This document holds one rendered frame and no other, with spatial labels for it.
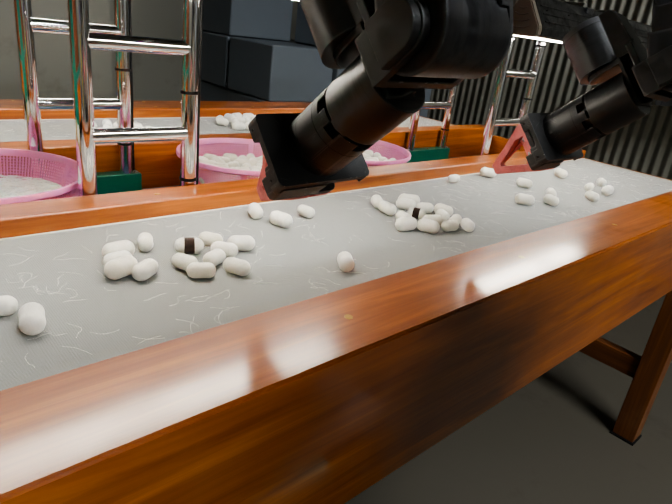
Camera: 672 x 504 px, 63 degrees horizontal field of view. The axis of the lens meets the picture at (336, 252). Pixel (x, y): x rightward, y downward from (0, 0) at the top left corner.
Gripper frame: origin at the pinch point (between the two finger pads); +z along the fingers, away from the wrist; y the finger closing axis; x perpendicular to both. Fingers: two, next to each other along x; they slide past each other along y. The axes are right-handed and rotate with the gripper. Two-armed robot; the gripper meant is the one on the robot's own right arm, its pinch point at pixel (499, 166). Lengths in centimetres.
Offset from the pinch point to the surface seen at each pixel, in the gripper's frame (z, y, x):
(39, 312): 11, 58, 4
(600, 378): 62, -115, 59
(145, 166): 56, 24, -29
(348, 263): 8.5, 25.4, 6.8
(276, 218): 21.1, 24.1, -3.9
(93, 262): 22, 50, -2
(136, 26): 200, -62, -174
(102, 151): 53, 33, -31
